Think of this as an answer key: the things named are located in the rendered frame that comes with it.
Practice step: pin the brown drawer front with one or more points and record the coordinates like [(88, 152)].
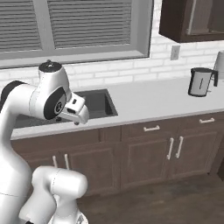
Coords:
[(189, 124), (131, 131)]

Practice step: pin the dark brown wall cupboard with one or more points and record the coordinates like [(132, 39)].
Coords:
[(175, 20)]

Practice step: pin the brown cupboard door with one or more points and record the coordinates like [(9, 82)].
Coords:
[(93, 169), (143, 163), (40, 160), (198, 151)]

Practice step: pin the black and silver electric kettle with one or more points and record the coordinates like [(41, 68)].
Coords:
[(199, 83)]

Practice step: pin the brown fixed sink panel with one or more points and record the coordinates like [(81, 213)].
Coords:
[(58, 140)]

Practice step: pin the grey framed window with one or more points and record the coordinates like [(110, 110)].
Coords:
[(43, 57)]

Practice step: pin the grey window blind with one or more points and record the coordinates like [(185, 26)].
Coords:
[(90, 23), (17, 26)]

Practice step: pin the grey wall outlet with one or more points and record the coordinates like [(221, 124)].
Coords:
[(175, 52)]

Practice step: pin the dark grey sink basin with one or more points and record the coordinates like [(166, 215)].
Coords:
[(100, 105)]

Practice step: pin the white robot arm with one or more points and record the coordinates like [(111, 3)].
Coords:
[(17, 151)]

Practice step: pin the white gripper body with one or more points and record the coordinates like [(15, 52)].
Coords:
[(80, 116)]

